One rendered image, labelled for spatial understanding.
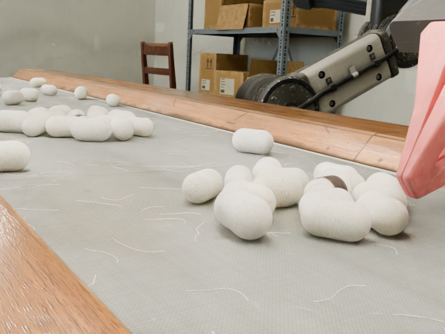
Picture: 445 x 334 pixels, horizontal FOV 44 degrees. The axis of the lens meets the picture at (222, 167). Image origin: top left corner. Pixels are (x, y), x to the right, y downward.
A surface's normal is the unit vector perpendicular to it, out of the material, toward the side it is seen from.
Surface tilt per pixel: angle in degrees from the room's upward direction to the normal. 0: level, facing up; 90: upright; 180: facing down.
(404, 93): 90
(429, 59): 63
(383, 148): 45
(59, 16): 90
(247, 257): 0
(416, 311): 0
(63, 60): 90
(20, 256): 0
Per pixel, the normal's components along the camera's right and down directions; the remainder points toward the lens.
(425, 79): -0.71, -0.39
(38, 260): 0.05, -0.98
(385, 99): -0.86, 0.06
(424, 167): 0.44, 0.30
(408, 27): -0.65, 0.70
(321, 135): -0.55, -0.65
